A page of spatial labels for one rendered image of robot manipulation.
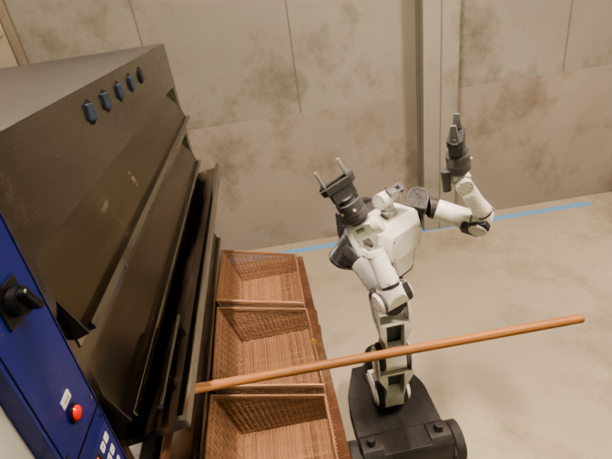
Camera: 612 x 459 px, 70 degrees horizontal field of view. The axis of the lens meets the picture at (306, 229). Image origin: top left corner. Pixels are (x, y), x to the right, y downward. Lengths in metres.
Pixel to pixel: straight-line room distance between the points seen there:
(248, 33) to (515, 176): 2.91
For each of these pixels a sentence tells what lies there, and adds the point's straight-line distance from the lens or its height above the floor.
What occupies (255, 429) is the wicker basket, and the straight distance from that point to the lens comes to 2.13.
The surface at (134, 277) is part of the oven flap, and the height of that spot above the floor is 1.57.
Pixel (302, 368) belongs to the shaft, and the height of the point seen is 1.20.
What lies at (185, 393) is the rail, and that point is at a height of 1.43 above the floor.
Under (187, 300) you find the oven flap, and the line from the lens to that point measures 1.52.
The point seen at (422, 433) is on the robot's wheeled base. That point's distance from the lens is 2.56.
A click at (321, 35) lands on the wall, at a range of 4.00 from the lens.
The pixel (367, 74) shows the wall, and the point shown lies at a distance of 4.10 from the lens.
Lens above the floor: 2.24
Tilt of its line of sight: 28 degrees down
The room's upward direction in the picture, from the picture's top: 9 degrees counter-clockwise
